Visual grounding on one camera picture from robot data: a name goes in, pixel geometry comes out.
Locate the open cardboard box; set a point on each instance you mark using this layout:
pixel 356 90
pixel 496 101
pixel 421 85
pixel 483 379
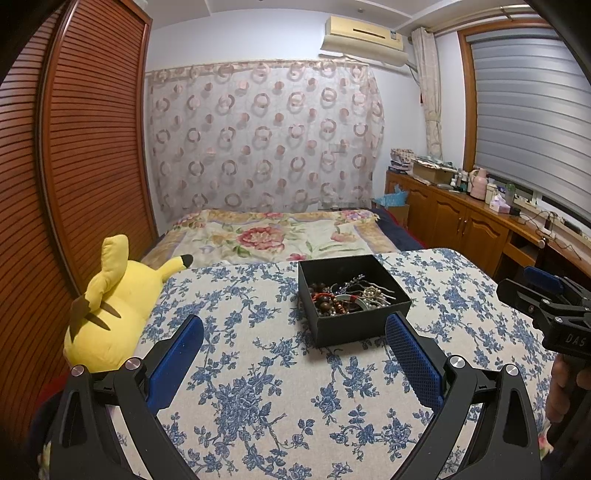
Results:
pixel 431 171

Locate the grey window blind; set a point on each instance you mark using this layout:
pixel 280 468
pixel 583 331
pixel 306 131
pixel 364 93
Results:
pixel 531 101

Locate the dark navy bedding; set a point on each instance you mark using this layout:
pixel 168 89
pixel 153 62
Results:
pixel 397 230

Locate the white power strip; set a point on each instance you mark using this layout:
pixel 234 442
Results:
pixel 526 200

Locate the black square box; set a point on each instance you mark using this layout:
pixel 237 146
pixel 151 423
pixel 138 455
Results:
pixel 355 323

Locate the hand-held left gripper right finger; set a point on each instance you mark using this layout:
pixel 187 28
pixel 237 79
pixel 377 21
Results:
pixel 413 364

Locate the pale jade bangle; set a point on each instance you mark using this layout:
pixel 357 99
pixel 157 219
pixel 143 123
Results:
pixel 358 303

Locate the wooden sideboard cabinet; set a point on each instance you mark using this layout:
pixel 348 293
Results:
pixel 461 221

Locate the white lace window curtain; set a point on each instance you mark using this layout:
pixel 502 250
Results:
pixel 427 92

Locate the pink floral quilt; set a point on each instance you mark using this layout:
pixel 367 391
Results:
pixel 258 235

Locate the blue floral bed cover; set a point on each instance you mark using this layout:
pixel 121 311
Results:
pixel 286 392

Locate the blue bag by cabinet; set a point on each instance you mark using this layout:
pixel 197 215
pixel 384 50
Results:
pixel 392 198

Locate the silver hairpins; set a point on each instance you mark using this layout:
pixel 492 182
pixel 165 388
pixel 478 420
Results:
pixel 355 281

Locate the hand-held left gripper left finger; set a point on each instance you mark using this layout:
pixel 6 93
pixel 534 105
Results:
pixel 180 355

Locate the pink thermos jug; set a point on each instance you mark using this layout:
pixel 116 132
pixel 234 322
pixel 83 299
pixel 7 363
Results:
pixel 478 184

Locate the dark embroidered cloth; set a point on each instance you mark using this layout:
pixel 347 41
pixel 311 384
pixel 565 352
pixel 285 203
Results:
pixel 41 429

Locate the wall air conditioner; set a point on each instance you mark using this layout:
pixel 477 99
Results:
pixel 364 39

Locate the green cup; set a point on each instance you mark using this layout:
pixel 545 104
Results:
pixel 510 193

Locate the wooden louvred wardrobe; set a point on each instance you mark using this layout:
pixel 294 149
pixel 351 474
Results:
pixel 83 161

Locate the yellow plush toy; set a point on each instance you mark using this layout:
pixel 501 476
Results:
pixel 113 304

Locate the pink tissue box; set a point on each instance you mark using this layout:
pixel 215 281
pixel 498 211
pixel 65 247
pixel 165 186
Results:
pixel 499 204

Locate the person's right hand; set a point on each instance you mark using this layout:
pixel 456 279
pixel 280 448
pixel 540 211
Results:
pixel 561 385

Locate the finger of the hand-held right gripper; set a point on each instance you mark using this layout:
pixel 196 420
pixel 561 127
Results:
pixel 545 278
pixel 521 295

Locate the white jar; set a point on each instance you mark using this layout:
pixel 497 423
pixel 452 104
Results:
pixel 492 191

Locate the stack of patterned boxes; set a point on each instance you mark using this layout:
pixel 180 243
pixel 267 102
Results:
pixel 400 160

